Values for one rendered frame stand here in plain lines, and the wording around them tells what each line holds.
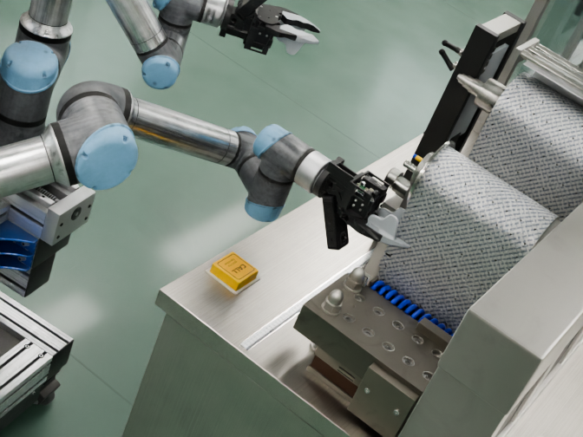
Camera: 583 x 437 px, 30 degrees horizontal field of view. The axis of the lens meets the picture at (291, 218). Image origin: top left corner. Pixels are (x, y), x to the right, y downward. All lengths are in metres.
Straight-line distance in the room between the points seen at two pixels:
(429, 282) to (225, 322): 0.39
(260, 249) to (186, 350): 0.30
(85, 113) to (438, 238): 0.67
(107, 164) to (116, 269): 1.63
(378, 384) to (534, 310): 0.88
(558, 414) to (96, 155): 0.93
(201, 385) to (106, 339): 1.18
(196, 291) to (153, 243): 1.57
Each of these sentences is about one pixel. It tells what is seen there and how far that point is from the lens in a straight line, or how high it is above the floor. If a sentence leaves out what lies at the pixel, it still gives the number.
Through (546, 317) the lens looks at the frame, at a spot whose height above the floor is 1.65.
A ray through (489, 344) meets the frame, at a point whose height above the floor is 1.63.
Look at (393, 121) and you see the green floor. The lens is 4.93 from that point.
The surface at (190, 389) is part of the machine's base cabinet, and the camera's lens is 2.14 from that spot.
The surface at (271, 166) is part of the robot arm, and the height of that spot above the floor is 1.13.
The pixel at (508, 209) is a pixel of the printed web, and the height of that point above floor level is 1.30.
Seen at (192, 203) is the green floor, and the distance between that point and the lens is 3.91.
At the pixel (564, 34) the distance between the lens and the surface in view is 2.93.
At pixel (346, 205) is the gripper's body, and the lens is 2.04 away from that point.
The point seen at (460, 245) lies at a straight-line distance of 1.99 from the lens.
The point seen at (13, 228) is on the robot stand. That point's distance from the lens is 2.48.
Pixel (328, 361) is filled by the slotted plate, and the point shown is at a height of 0.95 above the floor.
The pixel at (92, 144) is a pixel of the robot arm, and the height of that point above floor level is 1.19.
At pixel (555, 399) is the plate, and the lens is 1.36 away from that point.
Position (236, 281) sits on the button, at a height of 0.92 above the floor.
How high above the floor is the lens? 2.22
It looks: 34 degrees down
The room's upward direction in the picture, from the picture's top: 23 degrees clockwise
